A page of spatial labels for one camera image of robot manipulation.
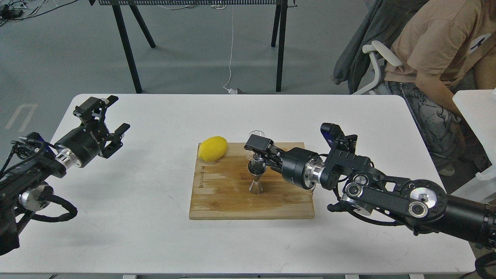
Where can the white office chair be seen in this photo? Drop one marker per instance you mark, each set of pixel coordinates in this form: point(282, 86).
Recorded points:
point(377, 51)

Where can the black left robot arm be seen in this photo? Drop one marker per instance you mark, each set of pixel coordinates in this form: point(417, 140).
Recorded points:
point(25, 194)

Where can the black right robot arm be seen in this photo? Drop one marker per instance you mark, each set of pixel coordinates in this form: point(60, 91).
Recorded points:
point(371, 196)

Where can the grey jacket on chair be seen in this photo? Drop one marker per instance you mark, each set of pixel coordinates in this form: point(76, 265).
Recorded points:
point(384, 22)

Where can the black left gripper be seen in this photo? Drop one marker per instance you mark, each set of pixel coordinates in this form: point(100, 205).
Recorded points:
point(92, 137)

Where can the black metal table frame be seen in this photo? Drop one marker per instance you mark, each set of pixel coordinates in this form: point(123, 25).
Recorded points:
point(164, 42)

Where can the wooden cutting board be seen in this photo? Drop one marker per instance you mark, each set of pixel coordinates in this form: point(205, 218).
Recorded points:
point(221, 192)

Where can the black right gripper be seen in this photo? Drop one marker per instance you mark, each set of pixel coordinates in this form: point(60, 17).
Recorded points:
point(298, 166)

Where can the clear glass cup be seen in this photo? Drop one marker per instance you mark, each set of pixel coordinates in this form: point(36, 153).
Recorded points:
point(251, 154)

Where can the steel double jigger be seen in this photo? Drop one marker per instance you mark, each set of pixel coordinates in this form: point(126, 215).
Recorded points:
point(256, 169)

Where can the yellow lemon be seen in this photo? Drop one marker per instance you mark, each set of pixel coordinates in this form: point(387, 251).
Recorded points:
point(212, 148)

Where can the person in tan shirt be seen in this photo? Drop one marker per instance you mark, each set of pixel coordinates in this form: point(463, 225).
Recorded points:
point(447, 46)

